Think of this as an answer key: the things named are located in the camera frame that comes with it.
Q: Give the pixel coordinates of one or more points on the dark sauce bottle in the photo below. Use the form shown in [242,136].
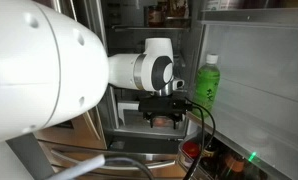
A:
[210,155]

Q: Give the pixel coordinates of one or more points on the dark glass jar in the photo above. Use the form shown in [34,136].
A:
[155,16]

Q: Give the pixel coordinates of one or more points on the orange brown bottle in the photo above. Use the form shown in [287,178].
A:
[235,165]

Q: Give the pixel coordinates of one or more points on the brown food package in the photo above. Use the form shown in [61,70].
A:
[177,11]

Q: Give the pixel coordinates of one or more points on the stainless steel fridge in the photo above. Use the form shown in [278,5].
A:
[129,43]

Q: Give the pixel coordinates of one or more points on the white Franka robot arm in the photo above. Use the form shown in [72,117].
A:
[39,66]

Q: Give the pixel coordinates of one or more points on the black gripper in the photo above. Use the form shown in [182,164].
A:
[163,115]

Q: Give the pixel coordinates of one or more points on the glass fridge shelf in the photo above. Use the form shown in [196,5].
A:
[149,28]

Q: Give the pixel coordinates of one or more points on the fridge door with shelves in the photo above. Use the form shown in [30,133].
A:
[262,66]

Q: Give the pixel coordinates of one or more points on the green tea bottle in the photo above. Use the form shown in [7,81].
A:
[206,85]

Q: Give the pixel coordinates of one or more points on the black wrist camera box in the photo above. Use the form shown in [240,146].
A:
[162,105]

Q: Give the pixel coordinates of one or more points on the red lidded jar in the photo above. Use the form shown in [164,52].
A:
[190,150]

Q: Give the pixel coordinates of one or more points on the brown onion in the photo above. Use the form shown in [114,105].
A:
[161,122]

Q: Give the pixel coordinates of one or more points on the white labelled container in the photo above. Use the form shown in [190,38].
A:
[222,4]

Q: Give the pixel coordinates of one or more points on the clear plastic fridge tray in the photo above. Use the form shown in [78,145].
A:
[129,115]

